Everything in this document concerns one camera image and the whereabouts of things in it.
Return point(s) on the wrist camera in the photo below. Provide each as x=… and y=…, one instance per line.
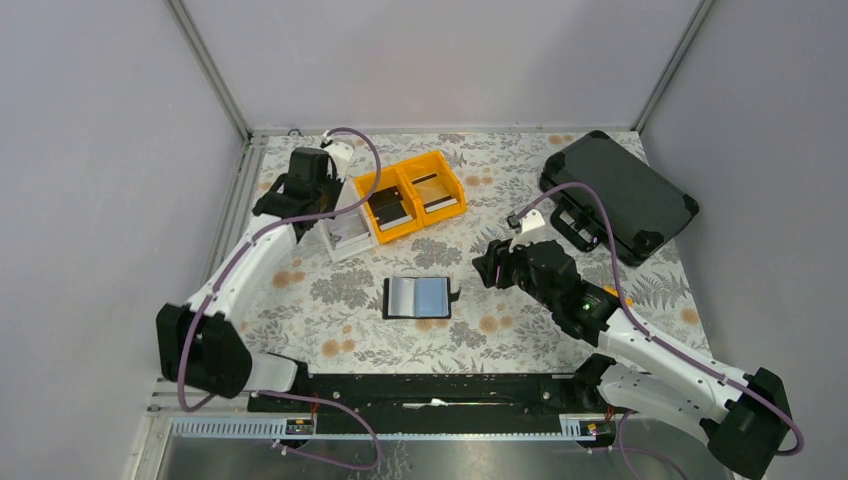
x=527, y=228
x=341, y=154

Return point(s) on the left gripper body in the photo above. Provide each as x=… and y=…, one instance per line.
x=327, y=195

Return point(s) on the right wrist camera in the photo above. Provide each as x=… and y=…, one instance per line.
x=527, y=228

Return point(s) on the orange bin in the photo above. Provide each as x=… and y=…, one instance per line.
x=435, y=162
x=396, y=176

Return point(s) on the black hard case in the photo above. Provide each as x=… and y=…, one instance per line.
x=646, y=211

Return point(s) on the white plastic bin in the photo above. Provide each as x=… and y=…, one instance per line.
x=352, y=250

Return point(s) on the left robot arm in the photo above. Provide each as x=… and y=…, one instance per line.
x=198, y=341

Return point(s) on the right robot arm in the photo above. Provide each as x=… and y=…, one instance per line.
x=743, y=419

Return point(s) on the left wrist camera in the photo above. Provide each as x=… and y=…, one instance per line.
x=341, y=154

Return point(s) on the floral table mat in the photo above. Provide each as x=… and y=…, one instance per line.
x=328, y=313

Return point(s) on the small orange object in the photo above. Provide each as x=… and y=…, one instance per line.
x=613, y=291

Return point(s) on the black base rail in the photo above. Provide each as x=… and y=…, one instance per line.
x=466, y=397

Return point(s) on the white slotted cable duct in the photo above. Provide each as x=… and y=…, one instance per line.
x=343, y=427

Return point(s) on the left orange bin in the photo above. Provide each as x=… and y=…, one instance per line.
x=396, y=176

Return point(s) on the right orange bin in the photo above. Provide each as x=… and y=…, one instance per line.
x=435, y=162

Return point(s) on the black leather card holder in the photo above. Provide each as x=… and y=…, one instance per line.
x=418, y=298

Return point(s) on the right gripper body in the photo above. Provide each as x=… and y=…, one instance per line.
x=514, y=269

